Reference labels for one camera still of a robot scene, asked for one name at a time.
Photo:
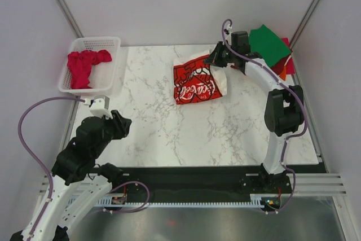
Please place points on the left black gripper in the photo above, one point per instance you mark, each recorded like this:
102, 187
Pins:
122, 125

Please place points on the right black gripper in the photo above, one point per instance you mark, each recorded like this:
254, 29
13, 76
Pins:
211, 59

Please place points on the white coca-cola t-shirt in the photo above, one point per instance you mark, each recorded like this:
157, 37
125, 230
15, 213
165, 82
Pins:
196, 81

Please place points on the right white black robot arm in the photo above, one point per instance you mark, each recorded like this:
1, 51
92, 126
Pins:
284, 111

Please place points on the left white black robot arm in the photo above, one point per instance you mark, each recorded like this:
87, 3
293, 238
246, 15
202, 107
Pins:
57, 217

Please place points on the white plastic basket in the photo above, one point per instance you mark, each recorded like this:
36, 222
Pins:
102, 75

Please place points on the folded dark red t-shirt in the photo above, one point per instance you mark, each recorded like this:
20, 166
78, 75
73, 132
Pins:
279, 66

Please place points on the folded orange t-shirt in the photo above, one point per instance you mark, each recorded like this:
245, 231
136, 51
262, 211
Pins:
283, 74

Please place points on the folded pink red t-shirt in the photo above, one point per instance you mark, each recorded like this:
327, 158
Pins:
290, 64

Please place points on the crumpled red t-shirt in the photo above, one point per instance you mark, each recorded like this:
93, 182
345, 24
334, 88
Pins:
81, 63

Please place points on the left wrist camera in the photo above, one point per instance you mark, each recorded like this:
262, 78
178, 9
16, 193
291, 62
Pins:
99, 106

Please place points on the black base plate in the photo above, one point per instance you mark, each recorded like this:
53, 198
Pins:
199, 183

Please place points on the right aluminium corner post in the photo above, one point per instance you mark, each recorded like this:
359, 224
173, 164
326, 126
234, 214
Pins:
304, 21

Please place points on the white slotted cable duct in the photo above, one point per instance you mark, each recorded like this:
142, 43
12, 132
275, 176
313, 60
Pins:
134, 202

